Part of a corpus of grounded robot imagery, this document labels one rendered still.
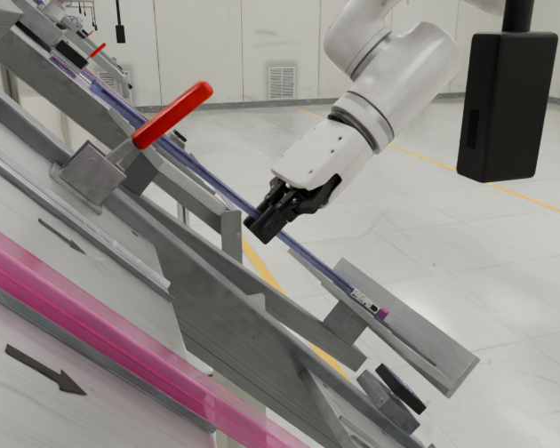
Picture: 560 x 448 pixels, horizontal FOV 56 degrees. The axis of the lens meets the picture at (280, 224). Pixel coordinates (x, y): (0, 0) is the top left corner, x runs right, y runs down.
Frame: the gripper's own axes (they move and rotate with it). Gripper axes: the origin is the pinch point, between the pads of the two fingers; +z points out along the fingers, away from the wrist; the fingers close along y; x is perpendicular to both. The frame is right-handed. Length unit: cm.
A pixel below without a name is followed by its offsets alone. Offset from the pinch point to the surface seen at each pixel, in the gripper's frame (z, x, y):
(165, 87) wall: -66, 132, -710
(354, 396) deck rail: 6.4, 7.6, 22.1
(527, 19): -7, -24, 45
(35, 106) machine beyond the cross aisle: 47, 8, -414
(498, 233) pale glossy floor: -102, 207, -159
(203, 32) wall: -156, 113, -706
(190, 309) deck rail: 9.9, -11.0, 20.9
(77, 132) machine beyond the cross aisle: 40, 45, -411
